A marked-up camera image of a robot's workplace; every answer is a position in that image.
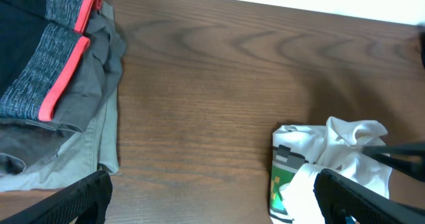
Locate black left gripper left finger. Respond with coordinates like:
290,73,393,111
1,171,113,224

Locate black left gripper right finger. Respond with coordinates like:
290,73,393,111
313,169,424,224

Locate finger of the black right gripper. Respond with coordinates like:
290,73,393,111
362,142,424,157
369,154,424,181

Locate white t-shirt with green print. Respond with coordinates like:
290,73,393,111
269,117,392,223

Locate grey folded garment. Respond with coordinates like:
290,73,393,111
1,3,126,191

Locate black garment on right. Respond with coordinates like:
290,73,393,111
419,31,425,67

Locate black shorts with red trim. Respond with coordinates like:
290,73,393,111
1,0,102,122

